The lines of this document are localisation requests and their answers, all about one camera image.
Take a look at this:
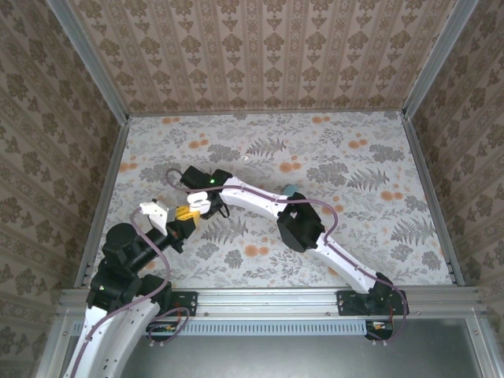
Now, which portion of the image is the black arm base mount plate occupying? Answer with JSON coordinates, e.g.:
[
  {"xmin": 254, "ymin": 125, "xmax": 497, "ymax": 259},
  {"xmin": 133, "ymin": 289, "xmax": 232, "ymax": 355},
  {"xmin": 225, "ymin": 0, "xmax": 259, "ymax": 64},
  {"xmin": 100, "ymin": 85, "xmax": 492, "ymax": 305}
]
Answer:
[
  {"xmin": 128, "ymin": 290, "xmax": 198, "ymax": 317},
  {"xmin": 336, "ymin": 290, "xmax": 410, "ymax": 317}
]

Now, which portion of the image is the aluminium frame post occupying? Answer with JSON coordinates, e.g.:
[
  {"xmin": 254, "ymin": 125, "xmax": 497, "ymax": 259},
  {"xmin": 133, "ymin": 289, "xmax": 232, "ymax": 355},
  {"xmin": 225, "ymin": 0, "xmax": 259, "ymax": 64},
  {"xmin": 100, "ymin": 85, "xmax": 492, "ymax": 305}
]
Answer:
[
  {"xmin": 402, "ymin": 0, "xmax": 480, "ymax": 119},
  {"xmin": 45, "ymin": 0, "xmax": 130, "ymax": 126}
]

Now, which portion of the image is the grey sheet metal panel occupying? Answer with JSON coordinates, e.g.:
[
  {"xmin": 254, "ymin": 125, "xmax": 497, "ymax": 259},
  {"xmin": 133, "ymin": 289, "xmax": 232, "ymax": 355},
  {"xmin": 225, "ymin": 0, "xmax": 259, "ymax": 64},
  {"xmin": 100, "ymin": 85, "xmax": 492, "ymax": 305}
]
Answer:
[{"xmin": 58, "ymin": 319, "xmax": 484, "ymax": 378}]

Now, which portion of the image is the aluminium table edge rail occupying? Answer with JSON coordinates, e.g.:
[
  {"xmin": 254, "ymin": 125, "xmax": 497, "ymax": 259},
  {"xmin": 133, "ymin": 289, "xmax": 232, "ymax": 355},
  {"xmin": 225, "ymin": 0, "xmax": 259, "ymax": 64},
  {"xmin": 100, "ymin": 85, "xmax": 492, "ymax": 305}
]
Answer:
[
  {"xmin": 74, "ymin": 117, "xmax": 129, "ymax": 287},
  {"xmin": 401, "ymin": 112, "xmax": 465, "ymax": 285}
]

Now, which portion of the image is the floral patterned table cover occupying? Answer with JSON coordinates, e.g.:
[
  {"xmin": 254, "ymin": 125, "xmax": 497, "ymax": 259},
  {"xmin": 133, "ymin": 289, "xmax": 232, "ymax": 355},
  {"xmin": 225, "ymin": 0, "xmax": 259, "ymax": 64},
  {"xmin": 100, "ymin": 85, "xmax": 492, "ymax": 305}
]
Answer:
[{"xmin": 88, "ymin": 111, "xmax": 454, "ymax": 291}]

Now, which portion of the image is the black connector with coloured wires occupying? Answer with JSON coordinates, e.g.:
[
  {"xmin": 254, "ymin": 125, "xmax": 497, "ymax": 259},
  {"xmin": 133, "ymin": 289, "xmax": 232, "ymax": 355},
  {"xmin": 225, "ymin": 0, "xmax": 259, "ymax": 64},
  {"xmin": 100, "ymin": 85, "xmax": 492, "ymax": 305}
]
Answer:
[
  {"xmin": 365, "ymin": 320, "xmax": 395, "ymax": 340},
  {"xmin": 146, "ymin": 321, "xmax": 179, "ymax": 342}
]

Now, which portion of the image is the white earbud charging case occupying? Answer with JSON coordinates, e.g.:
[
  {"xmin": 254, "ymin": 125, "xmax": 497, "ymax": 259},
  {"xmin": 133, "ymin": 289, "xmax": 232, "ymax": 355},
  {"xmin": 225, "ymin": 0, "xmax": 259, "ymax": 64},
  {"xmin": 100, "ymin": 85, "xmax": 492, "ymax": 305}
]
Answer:
[{"xmin": 187, "ymin": 191, "xmax": 212, "ymax": 210}]

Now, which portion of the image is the grey slotted cable duct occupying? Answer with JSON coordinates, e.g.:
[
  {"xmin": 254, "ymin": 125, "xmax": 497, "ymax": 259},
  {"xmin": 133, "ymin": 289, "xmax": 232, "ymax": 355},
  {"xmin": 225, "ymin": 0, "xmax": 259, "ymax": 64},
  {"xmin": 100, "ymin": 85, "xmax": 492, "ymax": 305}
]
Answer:
[{"xmin": 70, "ymin": 319, "xmax": 368, "ymax": 336}]

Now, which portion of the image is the thin aluminium edge strip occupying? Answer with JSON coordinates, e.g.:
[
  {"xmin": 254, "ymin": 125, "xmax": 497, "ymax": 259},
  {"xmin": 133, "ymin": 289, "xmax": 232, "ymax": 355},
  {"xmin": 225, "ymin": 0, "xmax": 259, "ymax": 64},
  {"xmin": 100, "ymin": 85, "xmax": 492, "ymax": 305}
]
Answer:
[{"xmin": 128, "ymin": 111, "xmax": 406, "ymax": 118}]

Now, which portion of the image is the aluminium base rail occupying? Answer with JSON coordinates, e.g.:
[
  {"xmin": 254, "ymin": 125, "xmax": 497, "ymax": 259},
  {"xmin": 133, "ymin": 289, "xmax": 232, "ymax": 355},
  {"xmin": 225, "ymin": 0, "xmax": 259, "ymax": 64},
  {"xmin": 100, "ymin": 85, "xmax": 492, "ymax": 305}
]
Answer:
[{"xmin": 57, "ymin": 287, "xmax": 484, "ymax": 318}]

